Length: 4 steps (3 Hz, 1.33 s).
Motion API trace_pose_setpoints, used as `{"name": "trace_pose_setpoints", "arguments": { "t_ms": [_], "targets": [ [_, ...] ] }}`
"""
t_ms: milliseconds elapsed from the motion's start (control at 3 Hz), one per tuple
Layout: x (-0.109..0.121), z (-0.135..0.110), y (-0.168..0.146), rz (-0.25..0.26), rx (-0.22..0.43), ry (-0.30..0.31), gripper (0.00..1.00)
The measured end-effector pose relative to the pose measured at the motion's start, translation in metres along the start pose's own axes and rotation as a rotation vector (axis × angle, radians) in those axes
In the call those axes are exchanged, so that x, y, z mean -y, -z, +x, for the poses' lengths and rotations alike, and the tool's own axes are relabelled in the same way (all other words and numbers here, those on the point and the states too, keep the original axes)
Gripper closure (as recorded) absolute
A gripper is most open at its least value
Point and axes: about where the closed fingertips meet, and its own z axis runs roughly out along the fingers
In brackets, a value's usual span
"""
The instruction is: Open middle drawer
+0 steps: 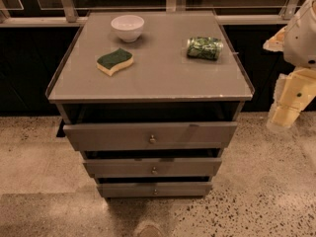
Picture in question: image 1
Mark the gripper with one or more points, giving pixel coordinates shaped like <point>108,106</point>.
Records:
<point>301,41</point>

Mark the grey drawer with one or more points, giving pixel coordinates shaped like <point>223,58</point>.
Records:
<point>149,136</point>
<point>153,167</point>
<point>147,190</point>

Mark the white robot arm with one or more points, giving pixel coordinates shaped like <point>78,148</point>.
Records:
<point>297,40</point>

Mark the grey drawer cabinet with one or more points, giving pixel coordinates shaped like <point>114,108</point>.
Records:
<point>161,85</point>

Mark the green patterned can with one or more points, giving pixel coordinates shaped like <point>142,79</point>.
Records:
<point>204,48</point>

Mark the white ceramic bowl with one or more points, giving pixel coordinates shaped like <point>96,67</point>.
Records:
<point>128,27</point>

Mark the green yellow sponge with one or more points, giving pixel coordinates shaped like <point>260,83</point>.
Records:
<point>115,61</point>

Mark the metal railing frame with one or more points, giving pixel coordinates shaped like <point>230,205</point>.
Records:
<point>35,13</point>

